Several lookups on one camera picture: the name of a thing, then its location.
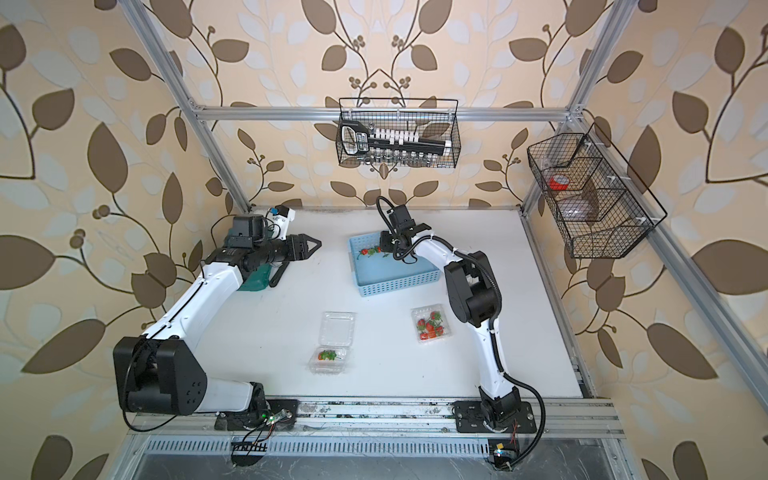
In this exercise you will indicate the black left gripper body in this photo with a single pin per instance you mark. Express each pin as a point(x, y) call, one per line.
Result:
point(286, 250)

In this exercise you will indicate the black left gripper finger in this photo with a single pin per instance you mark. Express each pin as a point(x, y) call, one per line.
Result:
point(311, 240)
point(310, 252)

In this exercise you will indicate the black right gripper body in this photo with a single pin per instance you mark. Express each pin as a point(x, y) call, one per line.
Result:
point(390, 241)

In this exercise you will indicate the strawberry cluster with green leaves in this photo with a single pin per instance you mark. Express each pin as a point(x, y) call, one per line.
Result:
point(372, 251)

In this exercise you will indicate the clear clamshell container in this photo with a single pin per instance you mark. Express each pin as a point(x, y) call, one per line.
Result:
point(336, 332)
point(420, 311)

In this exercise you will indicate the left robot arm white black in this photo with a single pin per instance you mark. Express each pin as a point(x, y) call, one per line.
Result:
point(157, 372)

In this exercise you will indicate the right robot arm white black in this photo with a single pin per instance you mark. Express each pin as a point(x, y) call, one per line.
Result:
point(475, 299)

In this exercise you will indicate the light blue perforated plastic basket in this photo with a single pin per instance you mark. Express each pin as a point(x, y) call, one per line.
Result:
point(378, 275)

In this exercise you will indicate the green tool case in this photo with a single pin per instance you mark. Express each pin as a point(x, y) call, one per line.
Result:
point(258, 280)

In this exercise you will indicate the black white tool set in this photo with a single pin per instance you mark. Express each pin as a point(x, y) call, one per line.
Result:
point(359, 139)

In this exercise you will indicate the red tape roll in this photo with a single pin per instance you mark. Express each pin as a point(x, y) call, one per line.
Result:
point(558, 182)

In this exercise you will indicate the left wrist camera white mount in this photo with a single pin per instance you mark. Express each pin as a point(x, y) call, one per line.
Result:
point(252, 230)

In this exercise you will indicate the green pipe wrench black handle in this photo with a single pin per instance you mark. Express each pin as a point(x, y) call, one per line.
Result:
point(278, 274)

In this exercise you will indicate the black wire basket back wall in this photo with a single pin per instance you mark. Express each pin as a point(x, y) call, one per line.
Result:
point(436, 118)

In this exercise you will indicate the black wire basket wall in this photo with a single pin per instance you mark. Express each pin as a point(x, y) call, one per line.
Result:
point(608, 208)
point(436, 118)

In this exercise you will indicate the aluminium frame post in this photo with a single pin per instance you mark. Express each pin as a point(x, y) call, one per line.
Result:
point(139, 19)

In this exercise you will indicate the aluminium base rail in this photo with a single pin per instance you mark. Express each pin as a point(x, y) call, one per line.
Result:
point(387, 427)

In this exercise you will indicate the black wire basket right wall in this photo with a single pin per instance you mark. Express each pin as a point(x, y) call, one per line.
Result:
point(608, 208)

